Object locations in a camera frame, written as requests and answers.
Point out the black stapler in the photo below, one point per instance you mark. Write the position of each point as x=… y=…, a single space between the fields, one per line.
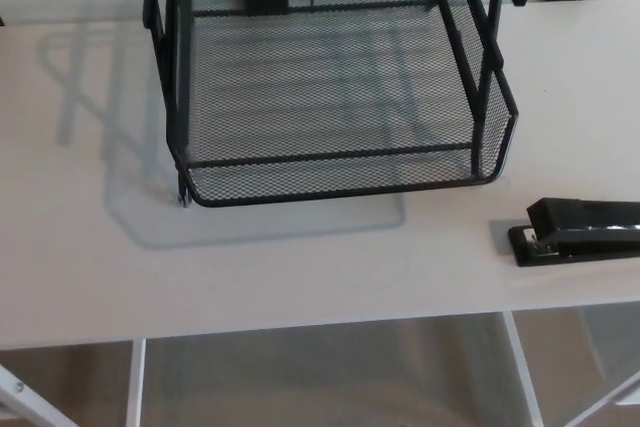
x=585 y=237

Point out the black mesh file tray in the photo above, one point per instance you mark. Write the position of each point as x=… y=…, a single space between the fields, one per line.
x=330 y=97

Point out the white mesh desk shelf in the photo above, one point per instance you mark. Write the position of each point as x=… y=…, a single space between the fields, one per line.
x=320 y=377

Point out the white desk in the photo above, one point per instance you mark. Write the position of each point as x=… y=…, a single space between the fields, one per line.
x=80 y=272

